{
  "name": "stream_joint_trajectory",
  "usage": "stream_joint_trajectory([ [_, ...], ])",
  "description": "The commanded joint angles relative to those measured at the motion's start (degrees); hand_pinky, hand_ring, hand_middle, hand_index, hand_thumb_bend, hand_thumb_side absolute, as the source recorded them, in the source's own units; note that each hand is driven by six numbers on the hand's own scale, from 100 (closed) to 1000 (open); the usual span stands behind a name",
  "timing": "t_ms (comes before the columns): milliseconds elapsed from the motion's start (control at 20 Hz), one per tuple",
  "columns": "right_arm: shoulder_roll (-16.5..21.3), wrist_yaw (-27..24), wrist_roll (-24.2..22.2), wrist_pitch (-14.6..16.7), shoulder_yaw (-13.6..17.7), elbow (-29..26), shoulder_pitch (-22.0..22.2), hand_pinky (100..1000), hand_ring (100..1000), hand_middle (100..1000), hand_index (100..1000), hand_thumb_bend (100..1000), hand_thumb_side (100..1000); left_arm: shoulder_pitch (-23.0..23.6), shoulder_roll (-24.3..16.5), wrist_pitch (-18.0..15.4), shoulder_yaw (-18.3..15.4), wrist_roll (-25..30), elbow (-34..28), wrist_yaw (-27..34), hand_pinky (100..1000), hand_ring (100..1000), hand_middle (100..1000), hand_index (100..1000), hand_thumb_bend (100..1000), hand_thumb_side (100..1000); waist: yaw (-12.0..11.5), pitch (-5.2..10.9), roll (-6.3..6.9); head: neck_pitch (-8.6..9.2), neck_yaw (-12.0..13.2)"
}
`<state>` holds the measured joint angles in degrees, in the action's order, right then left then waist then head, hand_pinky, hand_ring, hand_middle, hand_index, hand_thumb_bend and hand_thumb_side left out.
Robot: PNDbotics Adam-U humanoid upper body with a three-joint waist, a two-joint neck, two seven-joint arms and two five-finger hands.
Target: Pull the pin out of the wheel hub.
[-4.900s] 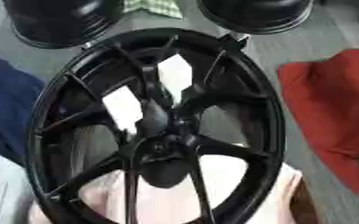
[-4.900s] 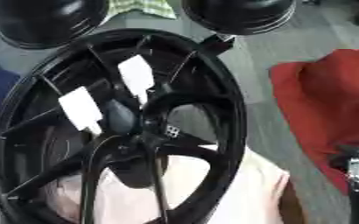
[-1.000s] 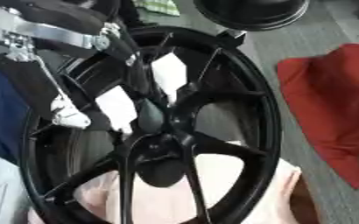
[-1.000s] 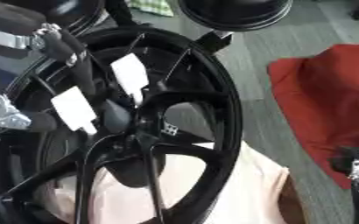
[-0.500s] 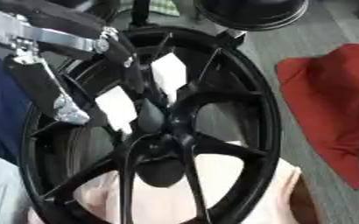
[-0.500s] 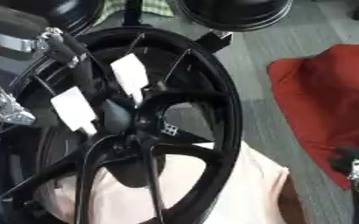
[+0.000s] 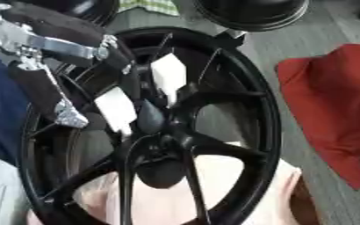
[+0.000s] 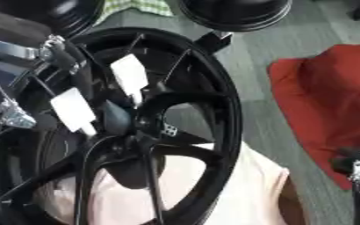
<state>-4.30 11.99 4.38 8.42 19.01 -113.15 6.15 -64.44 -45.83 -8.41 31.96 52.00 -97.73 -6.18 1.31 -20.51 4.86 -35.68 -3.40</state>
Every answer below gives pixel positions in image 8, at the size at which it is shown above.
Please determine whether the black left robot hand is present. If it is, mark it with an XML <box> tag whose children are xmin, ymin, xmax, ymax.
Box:
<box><xmin>0</xmin><ymin>34</ymin><xmax>97</xmax><ymax>130</ymax></box>

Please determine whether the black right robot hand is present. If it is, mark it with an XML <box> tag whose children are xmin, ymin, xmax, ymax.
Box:
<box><xmin>328</xmin><ymin>146</ymin><xmax>360</xmax><ymax>225</ymax></box>

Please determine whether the white pin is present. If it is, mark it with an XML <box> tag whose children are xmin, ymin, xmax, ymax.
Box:
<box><xmin>109</xmin><ymin>53</ymin><xmax>151</xmax><ymax>109</ymax></box>
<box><xmin>49</xmin><ymin>86</ymin><xmax>99</xmax><ymax>137</ymax></box>

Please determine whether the black spoked wheel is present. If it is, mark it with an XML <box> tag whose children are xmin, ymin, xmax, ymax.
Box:
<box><xmin>0</xmin><ymin>26</ymin><xmax>245</xmax><ymax>225</ymax></box>

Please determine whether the black wheel stand bracket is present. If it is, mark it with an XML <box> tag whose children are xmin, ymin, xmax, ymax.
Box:
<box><xmin>193</xmin><ymin>30</ymin><xmax>235</xmax><ymax>55</ymax></box>

